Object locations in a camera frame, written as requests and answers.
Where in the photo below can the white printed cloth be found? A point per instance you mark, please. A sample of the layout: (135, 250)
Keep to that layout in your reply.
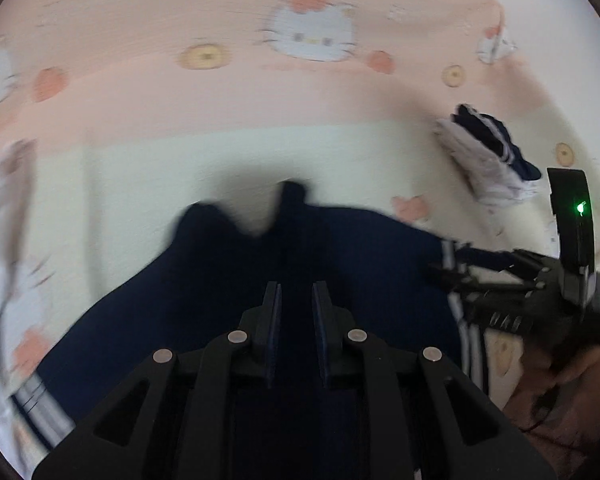
(2, 240)

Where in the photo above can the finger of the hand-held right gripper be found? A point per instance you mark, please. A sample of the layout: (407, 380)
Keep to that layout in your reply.
(480, 286)
(500, 258)

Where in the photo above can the person's right forearm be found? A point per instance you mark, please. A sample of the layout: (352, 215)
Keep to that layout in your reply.
(575, 427)

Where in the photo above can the folded white and navy clothes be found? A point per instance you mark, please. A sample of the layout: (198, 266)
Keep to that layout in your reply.
(490, 152)

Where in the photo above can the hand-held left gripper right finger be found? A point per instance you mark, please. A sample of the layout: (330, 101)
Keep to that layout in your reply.
(320, 332)

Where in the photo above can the navy pants with white stripes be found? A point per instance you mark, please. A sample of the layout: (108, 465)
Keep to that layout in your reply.
(220, 265)

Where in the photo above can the person's right hand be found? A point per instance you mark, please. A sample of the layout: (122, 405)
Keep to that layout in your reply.
(582, 366)

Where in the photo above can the pink cat print bedsheet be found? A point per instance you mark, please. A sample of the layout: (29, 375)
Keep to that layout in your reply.
(190, 110)

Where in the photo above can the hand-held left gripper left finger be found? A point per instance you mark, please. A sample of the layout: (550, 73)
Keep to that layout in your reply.
(273, 332)

